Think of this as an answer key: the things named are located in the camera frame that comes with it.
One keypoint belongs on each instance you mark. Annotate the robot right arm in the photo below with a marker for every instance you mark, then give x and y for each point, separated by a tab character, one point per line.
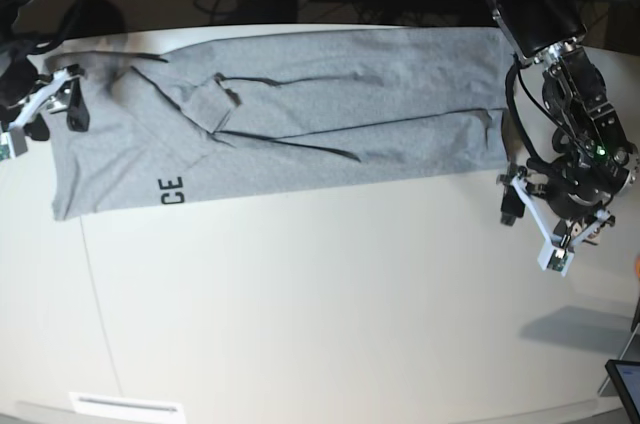
22	46

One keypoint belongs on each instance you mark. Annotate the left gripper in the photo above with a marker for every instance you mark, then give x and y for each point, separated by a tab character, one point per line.
591	187

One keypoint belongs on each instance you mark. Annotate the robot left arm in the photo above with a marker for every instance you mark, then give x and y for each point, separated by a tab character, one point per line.
594	162

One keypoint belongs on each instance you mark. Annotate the tablet with stand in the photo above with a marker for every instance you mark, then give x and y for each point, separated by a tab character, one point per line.
622	379

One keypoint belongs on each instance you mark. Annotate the white paper label strip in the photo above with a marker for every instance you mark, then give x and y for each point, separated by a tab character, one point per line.
123	408

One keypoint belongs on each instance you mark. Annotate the orange object at edge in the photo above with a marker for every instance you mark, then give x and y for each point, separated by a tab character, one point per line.
637	267

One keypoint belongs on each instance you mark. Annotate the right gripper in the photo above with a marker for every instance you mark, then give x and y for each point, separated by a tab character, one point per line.
18	78

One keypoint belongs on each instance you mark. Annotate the grey T-shirt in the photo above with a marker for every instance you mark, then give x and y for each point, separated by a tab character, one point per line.
280	113

